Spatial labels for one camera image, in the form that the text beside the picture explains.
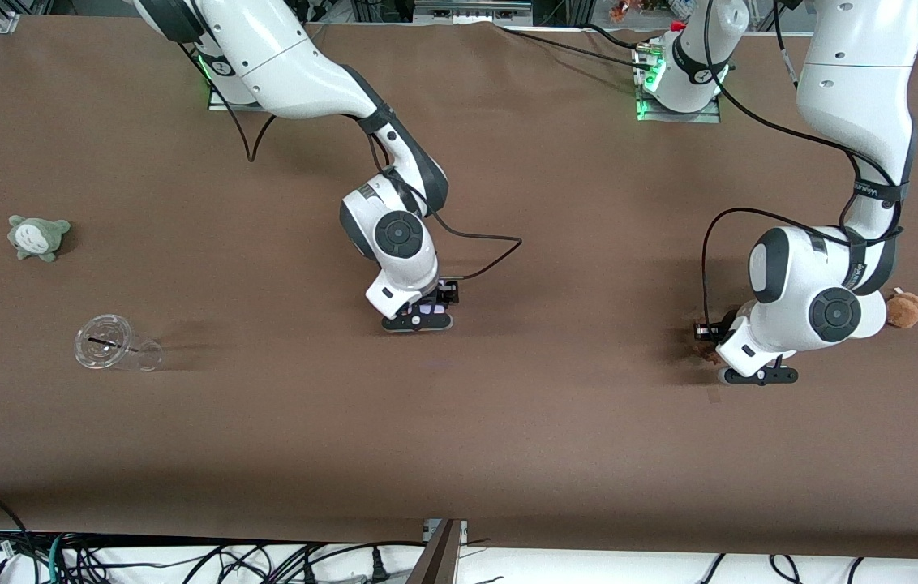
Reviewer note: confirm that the small orange figurine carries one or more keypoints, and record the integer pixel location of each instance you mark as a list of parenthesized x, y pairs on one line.
[(625, 10)]

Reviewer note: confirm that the grey green plush toy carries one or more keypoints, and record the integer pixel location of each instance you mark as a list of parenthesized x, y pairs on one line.
[(37, 237)]

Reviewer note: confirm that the brown lion statue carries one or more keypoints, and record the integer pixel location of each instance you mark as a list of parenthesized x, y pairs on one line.
[(705, 351)]

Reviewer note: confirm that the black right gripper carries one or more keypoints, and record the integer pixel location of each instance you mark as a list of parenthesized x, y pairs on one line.
[(448, 293)]

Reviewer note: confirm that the clear plastic cup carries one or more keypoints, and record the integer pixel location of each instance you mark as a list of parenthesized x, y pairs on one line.
[(106, 341)]

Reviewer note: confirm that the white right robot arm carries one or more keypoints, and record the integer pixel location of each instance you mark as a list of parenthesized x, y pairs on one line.
[(280, 57)]

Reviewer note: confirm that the brown plush toy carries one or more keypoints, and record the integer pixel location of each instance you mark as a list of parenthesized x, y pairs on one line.
[(907, 311)]

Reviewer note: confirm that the aluminium frame profile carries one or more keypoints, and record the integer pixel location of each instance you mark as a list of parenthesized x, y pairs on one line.
[(467, 12)]

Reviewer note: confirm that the black power plug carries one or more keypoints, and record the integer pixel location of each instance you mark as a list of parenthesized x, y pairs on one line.
[(379, 572)]

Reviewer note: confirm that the brown table cover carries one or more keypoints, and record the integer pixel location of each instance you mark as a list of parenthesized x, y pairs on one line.
[(459, 446)]

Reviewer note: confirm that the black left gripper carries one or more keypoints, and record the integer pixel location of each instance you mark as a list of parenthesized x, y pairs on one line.
[(711, 331)]

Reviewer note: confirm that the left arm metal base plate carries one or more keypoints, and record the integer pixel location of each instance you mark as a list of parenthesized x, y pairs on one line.
[(702, 118)]

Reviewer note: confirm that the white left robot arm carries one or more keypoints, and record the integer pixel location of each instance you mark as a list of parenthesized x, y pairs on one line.
[(856, 81)]

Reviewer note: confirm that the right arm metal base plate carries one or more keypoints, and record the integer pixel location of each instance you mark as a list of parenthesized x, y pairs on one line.
[(224, 101)]

